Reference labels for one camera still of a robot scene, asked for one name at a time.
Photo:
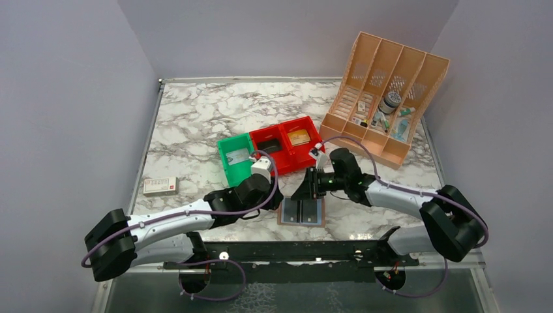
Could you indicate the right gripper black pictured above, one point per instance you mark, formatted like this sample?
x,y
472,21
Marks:
x,y
310,187

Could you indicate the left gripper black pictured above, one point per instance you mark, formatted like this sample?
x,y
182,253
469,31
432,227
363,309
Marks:
x,y
273,202

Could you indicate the brown leather card holder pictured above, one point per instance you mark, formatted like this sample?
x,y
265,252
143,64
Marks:
x,y
321,215

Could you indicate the green plastic bin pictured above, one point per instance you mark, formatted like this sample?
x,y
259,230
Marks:
x,y
235,174

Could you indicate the red double plastic bin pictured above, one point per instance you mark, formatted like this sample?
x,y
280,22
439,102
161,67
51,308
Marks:
x,y
289,159

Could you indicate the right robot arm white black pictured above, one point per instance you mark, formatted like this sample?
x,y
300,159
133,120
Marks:
x,y
451,227

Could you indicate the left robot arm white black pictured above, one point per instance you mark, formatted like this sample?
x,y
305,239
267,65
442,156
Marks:
x,y
119,241

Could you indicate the silver card in green bin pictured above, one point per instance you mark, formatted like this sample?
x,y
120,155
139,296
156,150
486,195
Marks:
x,y
237,156

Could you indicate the black card in red bin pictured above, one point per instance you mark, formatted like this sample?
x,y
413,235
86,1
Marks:
x,y
270,146

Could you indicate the gold card in red bin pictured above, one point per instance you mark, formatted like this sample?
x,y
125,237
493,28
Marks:
x,y
299,137

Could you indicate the white red playing card box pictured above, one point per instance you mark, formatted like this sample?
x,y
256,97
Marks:
x,y
165,186

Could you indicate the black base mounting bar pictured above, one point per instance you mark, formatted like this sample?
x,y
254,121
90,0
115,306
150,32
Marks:
x,y
281,262

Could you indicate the small items in organizer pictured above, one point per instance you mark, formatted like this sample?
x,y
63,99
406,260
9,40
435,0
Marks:
x,y
381,121

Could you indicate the round jar patterned lid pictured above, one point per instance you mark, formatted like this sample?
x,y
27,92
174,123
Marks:
x,y
390,102

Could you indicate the green white tube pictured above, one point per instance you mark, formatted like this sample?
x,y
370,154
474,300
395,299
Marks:
x,y
406,111

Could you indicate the peach desk organizer rack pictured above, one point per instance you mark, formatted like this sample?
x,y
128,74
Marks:
x,y
385,90

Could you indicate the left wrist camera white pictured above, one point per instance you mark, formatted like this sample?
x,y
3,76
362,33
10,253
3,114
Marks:
x,y
262,166

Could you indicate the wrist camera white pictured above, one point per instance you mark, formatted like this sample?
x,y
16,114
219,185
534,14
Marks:
x,y
320,157
262,166

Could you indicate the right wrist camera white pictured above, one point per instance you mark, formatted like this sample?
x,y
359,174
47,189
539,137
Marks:
x,y
320,157

